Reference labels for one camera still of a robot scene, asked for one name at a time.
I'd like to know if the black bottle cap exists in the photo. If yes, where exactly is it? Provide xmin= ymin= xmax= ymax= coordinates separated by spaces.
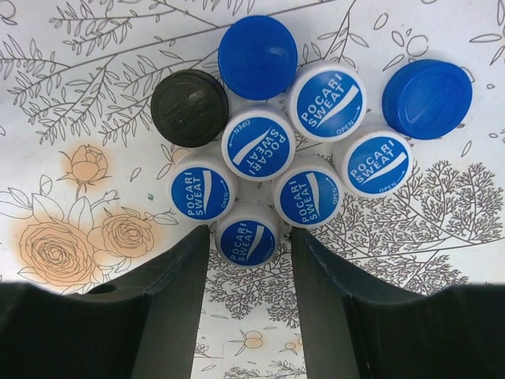
xmin=151 ymin=69 xmax=230 ymax=148

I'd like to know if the plain blue bottle cap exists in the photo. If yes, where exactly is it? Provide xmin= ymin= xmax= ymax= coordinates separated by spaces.
xmin=218 ymin=16 xmax=298 ymax=100
xmin=381 ymin=59 xmax=473 ymax=140

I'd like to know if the Pocari Sweat cap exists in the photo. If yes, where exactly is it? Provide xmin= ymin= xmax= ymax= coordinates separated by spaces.
xmin=221 ymin=103 xmax=296 ymax=182
xmin=286 ymin=62 xmax=368 ymax=143
xmin=215 ymin=201 xmax=281 ymax=268
xmin=271 ymin=154 xmax=343 ymax=229
xmin=168 ymin=151 xmax=238 ymax=223
xmin=332 ymin=123 xmax=413 ymax=198

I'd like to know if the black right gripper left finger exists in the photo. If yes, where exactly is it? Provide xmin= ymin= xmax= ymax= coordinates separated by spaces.
xmin=1 ymin=226 xmax=209 ymax=378

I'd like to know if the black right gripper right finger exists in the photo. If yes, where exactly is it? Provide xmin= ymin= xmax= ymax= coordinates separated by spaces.
xmin=290 ymin=228 xmax=504 ymax=378

